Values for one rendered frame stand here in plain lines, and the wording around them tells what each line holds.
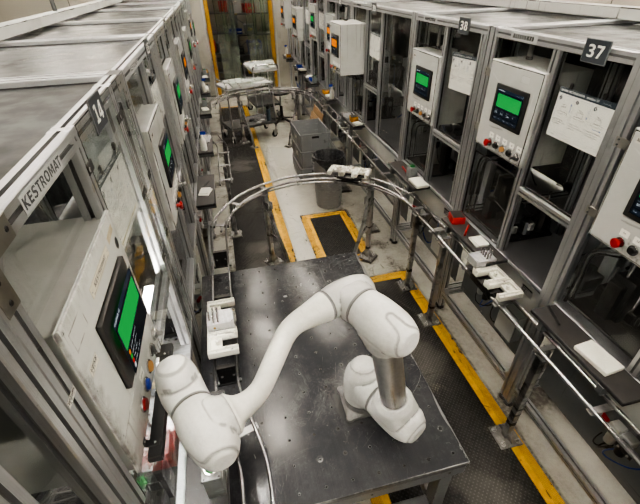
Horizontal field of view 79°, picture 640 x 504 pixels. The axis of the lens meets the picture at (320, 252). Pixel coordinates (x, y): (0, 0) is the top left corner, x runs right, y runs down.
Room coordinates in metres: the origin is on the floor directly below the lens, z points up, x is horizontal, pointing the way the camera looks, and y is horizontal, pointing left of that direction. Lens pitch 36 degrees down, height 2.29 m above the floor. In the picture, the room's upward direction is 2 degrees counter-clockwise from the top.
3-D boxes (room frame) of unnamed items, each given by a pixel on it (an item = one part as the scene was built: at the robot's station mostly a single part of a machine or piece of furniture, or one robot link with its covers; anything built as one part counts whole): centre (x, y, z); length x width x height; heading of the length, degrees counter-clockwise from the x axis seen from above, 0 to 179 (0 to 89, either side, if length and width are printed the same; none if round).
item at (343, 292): (0.94, -0.09, 1.44); 0.18 x 0.14 x 0.13; 127
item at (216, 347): (1.37, 0.50, 0.84); 0.36 x 0.14 x 0.10; 13
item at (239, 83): (6.68, 1.13, 0.48); 0.88 x 0.56 x 0.96; 121
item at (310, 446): (1.38, 0.10, 0.66); 1.50 x 1.06 x 0.04; 13
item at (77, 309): (0.61, 0.58, 1.60); 0.42 x 0.29 x 0.46; 13
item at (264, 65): (8.01, 1.01, 0.48); 0.84 x 0.58 x 0.97; 21
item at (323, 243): (3.47, -0.16, 0.01); 1.00 x 0.55 x 0.01; 13
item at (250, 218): (5.71, 1.12, 0.01); 5.85 x 0.59 x 0.01; 13
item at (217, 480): (0.61, 0.37, 0.97); 0.08 x 0.08 x 0.12; 13
